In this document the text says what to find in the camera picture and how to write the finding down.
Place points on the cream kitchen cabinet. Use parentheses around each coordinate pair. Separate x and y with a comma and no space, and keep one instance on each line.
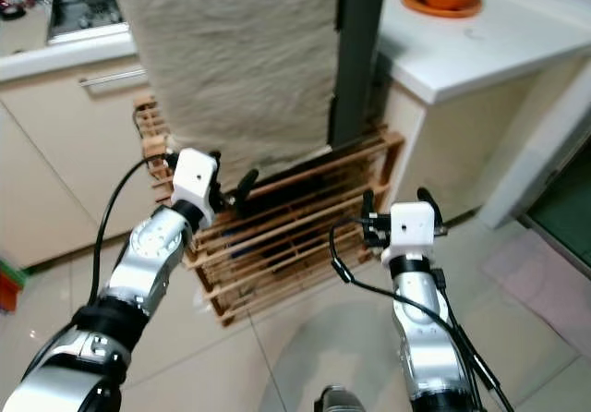
(65,163)

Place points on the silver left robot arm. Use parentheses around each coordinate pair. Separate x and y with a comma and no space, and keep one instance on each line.
(148,264)

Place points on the grey robot right leg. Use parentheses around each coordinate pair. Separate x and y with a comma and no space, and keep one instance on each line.
(342,401)

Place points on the dark grey mini fridge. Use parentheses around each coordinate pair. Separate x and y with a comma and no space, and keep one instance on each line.
(360,52)

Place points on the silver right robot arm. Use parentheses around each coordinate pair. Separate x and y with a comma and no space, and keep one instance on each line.
(420,338)

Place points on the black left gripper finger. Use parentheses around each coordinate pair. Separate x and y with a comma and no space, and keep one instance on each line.
(247,188)

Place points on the orange board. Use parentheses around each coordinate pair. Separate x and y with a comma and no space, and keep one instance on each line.
(9,294)

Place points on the white counter unit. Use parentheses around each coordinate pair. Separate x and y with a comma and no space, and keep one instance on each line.
(471,52)

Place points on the wooden slatted rack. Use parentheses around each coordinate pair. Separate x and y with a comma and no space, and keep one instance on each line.
(286,246)

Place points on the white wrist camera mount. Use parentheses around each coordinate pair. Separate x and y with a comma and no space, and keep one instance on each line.
(411,227)
(196,179)

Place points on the steel gas stove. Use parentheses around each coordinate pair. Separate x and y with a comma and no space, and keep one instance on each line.
(88,13)

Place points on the beige cloth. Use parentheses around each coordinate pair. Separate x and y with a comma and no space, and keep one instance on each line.
(231,61)

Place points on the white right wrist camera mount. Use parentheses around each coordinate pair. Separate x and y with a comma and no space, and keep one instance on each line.
(411,227)

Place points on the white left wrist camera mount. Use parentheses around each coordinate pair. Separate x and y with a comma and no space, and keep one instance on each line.
(196,179)

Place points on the green board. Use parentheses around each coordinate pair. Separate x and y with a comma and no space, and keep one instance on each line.
(9,269)

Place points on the pink floor mat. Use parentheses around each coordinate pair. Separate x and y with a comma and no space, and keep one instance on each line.
(545,283)

